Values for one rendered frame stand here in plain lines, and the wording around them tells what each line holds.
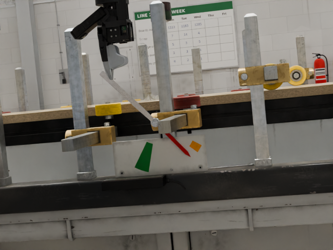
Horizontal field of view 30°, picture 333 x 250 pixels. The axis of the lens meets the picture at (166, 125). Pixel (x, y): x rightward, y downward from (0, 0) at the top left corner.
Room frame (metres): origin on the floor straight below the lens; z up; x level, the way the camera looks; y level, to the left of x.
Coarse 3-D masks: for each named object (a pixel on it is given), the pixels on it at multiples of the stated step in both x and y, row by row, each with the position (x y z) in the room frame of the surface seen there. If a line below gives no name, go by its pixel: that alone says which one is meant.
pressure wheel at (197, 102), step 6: (186, 96) 1.79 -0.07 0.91; (192, 96) 1.80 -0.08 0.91; (198, 96) 1.81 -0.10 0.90; (174, 102) 1.81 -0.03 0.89; (180, 102) 1.80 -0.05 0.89; (186, 102) 1.79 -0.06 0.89; (192, 102) 1.79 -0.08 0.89; (198, 102) 1.81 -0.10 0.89; (174, 108) 1.82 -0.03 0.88; (180, 108) 1.80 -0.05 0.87; (186, 108) 1.79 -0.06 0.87
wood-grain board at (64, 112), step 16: (208, 96) 1.90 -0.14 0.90; (224, 96) 1.89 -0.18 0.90; (240, 96) 1.89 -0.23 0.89; (272, 96) 1.87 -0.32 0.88; (288, 96) 1.86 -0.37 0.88; (16, 112) 2.69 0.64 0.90; (32, 112) 2.11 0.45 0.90; (48, 112) 1.99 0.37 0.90; (64, 112) 1.98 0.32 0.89; (128, 112) 1.95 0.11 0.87
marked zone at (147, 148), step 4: (148, 144) 1.71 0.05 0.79; (152, 144) 1.71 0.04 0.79; (144, 148) 1.71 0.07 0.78; (148, 148) 1.71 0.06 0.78; (144, 152) 1.71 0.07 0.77; (148, 152) 1.71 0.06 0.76; (140, 156) 1.71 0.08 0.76; (144, 156) 1.71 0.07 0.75; (148, 156) 1.71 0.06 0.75; (140, 160) 1.71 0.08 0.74; (144, 160) 1.71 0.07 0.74; (148, 160) 1.71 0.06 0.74; (136, 164) 1.71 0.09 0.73; (140, 164) 1.71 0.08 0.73; (144, 164) 1.71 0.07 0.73; (148, 164) 1.71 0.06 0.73; (140, 168) 1.71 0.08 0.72; (144, 168) 1.71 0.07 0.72; (148, 168) 1.71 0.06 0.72
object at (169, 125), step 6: (162, 120) 1.45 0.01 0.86; (168, 120) 1.42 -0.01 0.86; (174, 120) 1.48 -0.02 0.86; (180, 120) 1.58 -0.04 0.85; (186, 120) 1.68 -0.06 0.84; (162, 126) 1.42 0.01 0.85; (168, 126) 1.42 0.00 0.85; (174, 126) 1.47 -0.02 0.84; (180, 126) 1.57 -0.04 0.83; (162, 132) 1.42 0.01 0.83; (168, 132) 1.42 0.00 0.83
